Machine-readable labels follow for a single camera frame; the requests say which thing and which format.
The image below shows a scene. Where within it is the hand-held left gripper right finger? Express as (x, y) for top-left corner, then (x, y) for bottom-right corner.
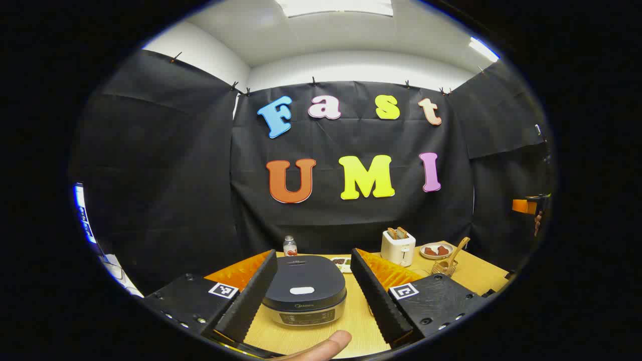
(350, 247), (495, 349)

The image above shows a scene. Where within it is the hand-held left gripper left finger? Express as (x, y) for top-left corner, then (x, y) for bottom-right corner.
(142, 249), (279, 346)

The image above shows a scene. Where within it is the dark grey rice cooker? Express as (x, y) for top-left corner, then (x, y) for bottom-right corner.
(261, 255), (348, 327)

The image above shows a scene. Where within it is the clear ribbed chopstick holder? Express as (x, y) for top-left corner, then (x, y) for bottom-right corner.
(431, 259), (458, 277)

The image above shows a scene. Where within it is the wooden spoon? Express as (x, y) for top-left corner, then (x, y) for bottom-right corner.
(446, 237), (471, 269)

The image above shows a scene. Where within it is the white toaster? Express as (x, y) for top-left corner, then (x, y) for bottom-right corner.
(381, 229), (416, 267)

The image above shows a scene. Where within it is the white round plate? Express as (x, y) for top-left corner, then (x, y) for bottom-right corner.
(419, 243), (454, 260)

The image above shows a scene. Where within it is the black backdrop cloth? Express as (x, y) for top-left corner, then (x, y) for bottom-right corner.
(68, 49), (555, 296)

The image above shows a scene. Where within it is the small ceiling light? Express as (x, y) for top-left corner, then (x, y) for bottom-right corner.
(469, 37), (501, 63)

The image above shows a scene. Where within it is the computer monitor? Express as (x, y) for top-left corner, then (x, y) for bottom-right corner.
(74, 183), (97, 245)

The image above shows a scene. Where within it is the large ceiling light panel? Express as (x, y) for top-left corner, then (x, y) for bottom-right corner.
(275, 0), (394, 18)

